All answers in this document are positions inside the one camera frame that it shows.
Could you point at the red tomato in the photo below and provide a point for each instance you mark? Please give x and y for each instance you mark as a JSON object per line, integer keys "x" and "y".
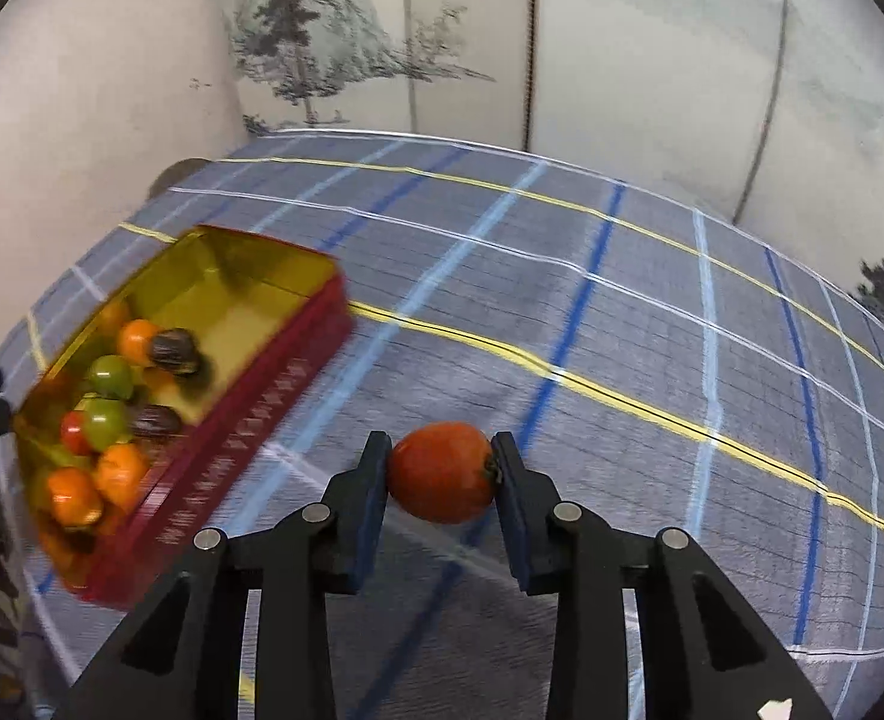
{"x": 74, "y": 431}
{"x": 442, "y": 472}

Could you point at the painted landscape folding screen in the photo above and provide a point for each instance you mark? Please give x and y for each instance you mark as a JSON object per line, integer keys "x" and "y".
{"x": 637, "y": 52}

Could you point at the blue plaid tablecloth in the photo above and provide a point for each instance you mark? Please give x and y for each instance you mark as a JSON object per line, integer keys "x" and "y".
{"x": 637, "y": 390}

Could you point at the dark brown passion fruit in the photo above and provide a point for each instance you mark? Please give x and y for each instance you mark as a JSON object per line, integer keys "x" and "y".
{"x": 153, "y": 420}
{"x": 175, "y": 352}

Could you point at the green tomato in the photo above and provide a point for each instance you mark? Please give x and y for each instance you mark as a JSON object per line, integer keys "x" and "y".
{"x": 109, "y": 375}
{"x": 104, "y": 420}

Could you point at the orange mandarin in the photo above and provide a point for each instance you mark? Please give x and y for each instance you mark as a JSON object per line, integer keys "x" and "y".
{"x": 74, "y": 499}
{"x": 138, "y": 337}
{"x": 123, "y": 472}

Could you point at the red and gold tin box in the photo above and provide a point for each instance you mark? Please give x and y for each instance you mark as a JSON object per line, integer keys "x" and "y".
{"x": 262, "y": 420}

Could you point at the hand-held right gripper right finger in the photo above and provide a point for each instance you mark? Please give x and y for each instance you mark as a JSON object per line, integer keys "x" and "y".
{"x": 508, "y": 510}

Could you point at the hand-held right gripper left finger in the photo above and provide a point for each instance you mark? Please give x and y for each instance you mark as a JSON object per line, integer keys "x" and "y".
{"x": 376, "y": 495}

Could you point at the dark brown passion fruit front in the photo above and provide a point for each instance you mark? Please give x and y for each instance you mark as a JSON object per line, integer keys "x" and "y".
{"x": 175, "y": 352}

